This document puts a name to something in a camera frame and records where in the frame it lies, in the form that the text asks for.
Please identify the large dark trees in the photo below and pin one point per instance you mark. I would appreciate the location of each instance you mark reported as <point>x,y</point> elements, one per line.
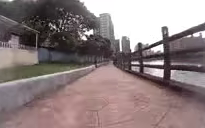
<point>56,23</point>

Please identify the grey water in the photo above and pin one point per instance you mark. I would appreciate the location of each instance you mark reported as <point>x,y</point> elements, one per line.
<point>190,78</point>

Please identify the blue-grey wall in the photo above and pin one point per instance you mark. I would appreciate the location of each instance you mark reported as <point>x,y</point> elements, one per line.
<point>56,56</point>

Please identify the red stamped concrete path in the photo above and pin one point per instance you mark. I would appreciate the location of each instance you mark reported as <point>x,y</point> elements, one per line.
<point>116,100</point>

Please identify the pale wall with railing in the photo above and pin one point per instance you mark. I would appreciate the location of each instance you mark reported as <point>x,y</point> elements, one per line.
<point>13,57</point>

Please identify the low grey concrete wall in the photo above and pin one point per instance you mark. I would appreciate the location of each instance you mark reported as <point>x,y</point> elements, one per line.
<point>30,88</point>

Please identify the weathered wooden post fence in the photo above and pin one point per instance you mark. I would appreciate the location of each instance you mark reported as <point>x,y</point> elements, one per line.
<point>166,53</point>

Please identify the grass strip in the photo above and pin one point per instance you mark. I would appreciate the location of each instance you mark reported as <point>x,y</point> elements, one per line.
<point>33,70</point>

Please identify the tall tower building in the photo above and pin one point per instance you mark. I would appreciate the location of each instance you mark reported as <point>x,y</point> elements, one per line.
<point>106,26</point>

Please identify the house with sloped roof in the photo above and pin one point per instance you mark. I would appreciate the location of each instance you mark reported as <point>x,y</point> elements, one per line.
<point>6,31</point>

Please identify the grey stone kerb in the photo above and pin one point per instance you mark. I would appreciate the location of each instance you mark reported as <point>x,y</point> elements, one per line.
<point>176,86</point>

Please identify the row of buildings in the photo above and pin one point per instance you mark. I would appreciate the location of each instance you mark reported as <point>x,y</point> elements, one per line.
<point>186,42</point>

